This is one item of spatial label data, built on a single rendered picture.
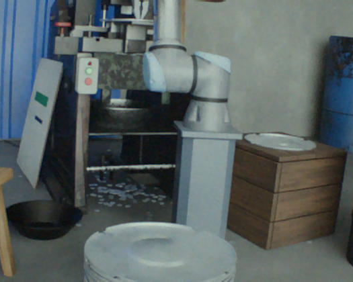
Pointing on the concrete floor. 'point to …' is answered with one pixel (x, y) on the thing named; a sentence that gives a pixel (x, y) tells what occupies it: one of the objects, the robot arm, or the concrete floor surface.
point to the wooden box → (284, 193)
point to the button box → (84, 82)
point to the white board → (39, 118)
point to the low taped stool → (3, 240)
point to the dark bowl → (43, 218)
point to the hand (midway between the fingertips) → (140, 18)
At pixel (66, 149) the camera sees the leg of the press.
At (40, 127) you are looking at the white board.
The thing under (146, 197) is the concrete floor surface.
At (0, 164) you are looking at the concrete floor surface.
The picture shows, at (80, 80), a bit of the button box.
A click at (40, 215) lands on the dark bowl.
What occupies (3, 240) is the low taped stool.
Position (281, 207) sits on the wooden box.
